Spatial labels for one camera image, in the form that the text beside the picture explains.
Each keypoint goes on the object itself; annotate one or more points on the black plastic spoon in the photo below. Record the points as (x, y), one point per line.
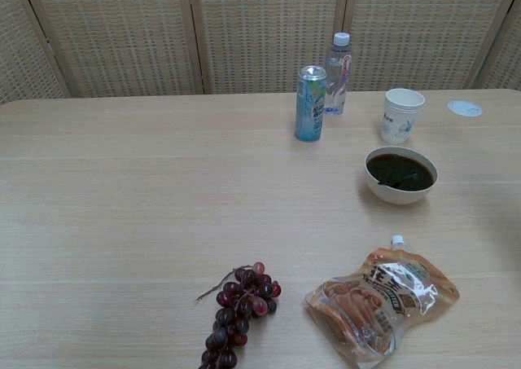
(409, 177)

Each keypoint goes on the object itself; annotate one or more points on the white cup with black interior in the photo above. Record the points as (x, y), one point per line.
(401, 196)

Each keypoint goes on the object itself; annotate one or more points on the white paper cup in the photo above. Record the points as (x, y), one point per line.
(399, 120)

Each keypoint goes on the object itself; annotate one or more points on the light blue drink can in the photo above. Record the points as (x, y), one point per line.
(310, 108)

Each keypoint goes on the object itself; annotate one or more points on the clear plastic water bottle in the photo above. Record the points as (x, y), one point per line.
(338, 84)

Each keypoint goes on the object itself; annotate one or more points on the bunch of dark red grapes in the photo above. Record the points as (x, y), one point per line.
(240, 304)

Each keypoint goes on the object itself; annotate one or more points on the woven bamboo folding screen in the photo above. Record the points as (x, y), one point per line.
(260, 31)

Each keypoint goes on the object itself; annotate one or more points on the orange spout drink pouch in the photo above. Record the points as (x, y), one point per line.
(374, 304)

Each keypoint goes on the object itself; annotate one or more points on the white plastic lid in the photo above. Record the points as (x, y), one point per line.
(465, 108)

